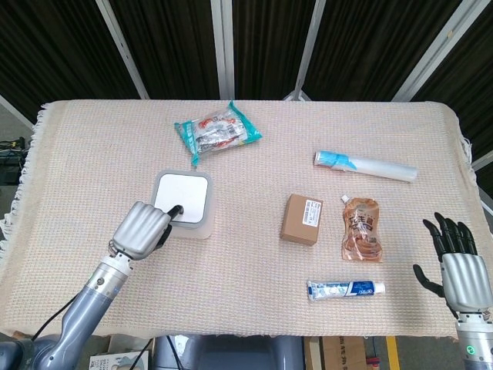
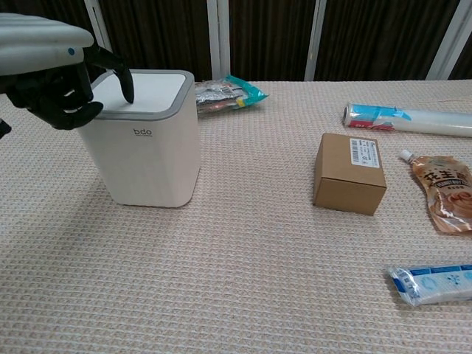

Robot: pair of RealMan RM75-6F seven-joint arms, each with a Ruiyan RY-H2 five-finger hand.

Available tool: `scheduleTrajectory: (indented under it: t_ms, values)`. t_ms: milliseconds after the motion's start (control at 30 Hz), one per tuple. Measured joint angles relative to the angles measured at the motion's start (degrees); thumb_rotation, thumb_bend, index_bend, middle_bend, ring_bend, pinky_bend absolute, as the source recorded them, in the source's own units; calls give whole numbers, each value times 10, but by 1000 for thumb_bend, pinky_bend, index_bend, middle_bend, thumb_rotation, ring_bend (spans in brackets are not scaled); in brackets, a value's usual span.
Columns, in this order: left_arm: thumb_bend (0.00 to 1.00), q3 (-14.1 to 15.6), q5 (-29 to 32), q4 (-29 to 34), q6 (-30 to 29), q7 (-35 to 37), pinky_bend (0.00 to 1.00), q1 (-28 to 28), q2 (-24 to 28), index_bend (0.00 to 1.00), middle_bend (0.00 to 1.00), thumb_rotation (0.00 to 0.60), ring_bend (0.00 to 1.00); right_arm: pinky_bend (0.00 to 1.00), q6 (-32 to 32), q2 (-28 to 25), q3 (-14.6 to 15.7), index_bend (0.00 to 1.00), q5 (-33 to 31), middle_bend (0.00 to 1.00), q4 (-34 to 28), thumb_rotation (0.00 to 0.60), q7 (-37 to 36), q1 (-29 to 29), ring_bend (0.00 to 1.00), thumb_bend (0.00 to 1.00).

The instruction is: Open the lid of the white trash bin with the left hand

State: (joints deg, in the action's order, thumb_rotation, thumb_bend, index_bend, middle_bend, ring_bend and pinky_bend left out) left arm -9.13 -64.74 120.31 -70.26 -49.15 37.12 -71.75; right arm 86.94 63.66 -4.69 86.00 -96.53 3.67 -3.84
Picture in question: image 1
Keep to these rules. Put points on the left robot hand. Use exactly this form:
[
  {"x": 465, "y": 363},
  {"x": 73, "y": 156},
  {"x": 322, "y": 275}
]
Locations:
[{"x": 144, "y": 229}]

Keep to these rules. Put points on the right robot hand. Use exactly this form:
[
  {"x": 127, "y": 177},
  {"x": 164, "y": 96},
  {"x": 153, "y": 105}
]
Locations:
[{"x": 460, "y": 273}]

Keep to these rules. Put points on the white square container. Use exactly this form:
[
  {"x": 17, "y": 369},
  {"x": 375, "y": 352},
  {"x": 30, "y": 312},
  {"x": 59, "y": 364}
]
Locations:
[{"x": 185, "y": 204}]

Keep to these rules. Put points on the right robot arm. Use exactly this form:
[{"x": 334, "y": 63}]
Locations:
[{"x": 476, "y": 341}]

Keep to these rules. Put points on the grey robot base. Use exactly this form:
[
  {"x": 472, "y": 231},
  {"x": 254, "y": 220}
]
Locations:
[{"x": 227, "y": 352}]

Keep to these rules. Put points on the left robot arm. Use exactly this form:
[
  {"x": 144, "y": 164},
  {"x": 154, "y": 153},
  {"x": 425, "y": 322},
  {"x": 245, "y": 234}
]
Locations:
[{"x": 77, "y": 312}]

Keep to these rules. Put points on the brown spouted sauce pouch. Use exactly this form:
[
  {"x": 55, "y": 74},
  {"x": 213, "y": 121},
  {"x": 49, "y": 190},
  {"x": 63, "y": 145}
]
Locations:
[{"x": 362, "y": 231}]

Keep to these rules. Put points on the beige woven tablecloth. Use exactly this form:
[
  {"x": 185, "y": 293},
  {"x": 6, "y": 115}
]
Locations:
[{"x": 246, "y": 262}]

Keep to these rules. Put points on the blue white toothpaste tube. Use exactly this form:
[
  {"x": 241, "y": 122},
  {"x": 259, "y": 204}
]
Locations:
[{"x": 343, "y": 290}]

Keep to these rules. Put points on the teal snack packet bag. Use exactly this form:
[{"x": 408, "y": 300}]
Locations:
[{"x": 217, "y": 131}]

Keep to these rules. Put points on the white printed box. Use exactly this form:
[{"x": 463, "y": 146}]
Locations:
[{"x": 119, "y": 360}]

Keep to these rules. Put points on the white blue wrapped tube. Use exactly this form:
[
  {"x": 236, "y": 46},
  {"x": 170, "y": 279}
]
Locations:
[{"x": 366, "y": 165}]

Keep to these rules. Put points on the brown printed cardboard carton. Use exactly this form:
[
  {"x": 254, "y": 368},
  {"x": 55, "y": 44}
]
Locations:
[{"x": 339, "y": 352}]

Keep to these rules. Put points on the small brown cardboard box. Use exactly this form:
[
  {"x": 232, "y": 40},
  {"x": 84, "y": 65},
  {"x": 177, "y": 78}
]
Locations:
[{"x": 301, "y": 219}]

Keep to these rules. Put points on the white metal frame post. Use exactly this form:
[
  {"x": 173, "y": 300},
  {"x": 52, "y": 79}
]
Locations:
[
  {"x": 304, "y": 50},
  {"x": 122, "y": 48},
  {"x": 433, "y": 50},
  {"x": 223, "y": 48}
]

